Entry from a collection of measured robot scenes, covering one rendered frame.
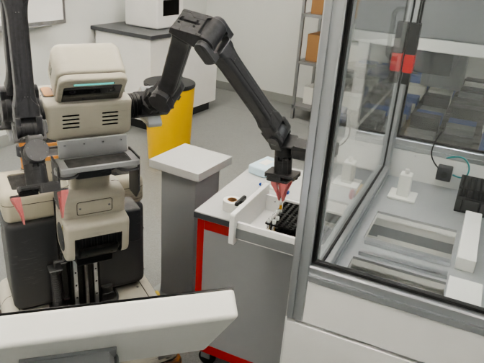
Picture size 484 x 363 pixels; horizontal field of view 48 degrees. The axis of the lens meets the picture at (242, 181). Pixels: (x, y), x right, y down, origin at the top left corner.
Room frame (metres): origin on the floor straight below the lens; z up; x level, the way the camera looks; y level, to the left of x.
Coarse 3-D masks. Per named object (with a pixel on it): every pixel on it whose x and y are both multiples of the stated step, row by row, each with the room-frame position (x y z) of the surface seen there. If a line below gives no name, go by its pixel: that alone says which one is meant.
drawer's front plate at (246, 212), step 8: (264, 184) 1.73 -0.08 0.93; (256, 192) 1.66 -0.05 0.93; (264, 192) 1.70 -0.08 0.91; (248, 200) 1.59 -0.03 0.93; (256, 200) 1.64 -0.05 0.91; (264, 200) 1.71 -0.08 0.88; (240, 208) 1.53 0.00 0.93; (248, 208) 1.58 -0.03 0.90; (256, 208) 1.65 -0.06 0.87; (264, 208) 1.72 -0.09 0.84; (232, 216) 1.48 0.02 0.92; (240, 216) 1.52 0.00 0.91; (248, 216) 1.59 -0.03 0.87; (256, 216) 1.65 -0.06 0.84; (232, 224) 1.48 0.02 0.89; (232, 232) 1.48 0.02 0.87; (232, 240) 1.48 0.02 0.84
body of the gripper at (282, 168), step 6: (276, 156) 1.58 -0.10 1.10; (276, 162) 1.57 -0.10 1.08; (282, 162) 1.56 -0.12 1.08; (288, 162) 1.57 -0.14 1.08; (270, 168) 1.62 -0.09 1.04; (276, 168) 1.57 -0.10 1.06; (282, 168) 1.56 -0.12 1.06; (288, 168) 1.56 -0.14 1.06; (264, 174) 1.58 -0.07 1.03; (270, 174) 1.57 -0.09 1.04; (276, 174) 1.56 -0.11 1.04; (282, 174) 1.56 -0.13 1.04; (288, 174) 1.56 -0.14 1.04; (294, 174) 1.56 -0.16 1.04; (294, 180) 1.54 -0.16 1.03
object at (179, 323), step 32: (224, 288) 0.71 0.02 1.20; (0, 320) 0.61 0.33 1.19; (32, 320) 0.62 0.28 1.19; (64, 320) 0.62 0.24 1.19; (96, 320) 0.63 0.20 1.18; (128, 320) 0.64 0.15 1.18; (160, 320) 0.65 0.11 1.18; (192, 320) 0.66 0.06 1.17; (224, 320) 0.68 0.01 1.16; (0, 352) 0.59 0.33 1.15; (32, 352) 0.63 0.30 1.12; (64, 352) 0.66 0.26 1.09; (96, 352) 0.68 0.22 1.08; (128, 352) 0.75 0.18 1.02; (160, 352) 0.81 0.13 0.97
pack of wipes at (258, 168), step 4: (268, 156) 2.32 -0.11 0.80; (260, 160) 2.27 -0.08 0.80; (264, 160) 2.27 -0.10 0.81; (268, 160) 2.27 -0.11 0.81; (272, 160) 2.28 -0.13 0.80; (252, 164) 2.21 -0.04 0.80; (256, 164) 2.22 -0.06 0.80; (260, 164) 2.22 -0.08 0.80; (264, 164) 2.22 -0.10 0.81; (268, 164) 2.23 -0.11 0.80; (272, 164) 2.23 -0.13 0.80; (248, 168) 2.21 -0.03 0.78; (252, 168) 2.20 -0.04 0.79; (256, 168) 2.19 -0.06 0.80; (260, 168) 2.18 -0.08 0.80; (264, 168) 2.18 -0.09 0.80; (268, 168) 2.19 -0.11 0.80; (252, 172) 2.20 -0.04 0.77; (256, 172) 2.19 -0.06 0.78; (260, 172) 2.18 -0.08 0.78; (264, 176) 2.17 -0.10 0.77
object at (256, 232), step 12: (276, 204) 1.70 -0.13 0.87; (264, 216) 1.66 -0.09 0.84; (240, 228) 1.49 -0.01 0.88; (252, 228) 1.48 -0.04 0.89; (264, 228) 1.47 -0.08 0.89; (240, 240) 1.49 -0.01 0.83; (252, 240) 1.47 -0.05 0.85; (264, 240) 1.46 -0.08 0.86; (276, 240) 1.44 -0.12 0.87; (288, 240) 1.43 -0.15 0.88; (288, 252) 1.42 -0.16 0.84
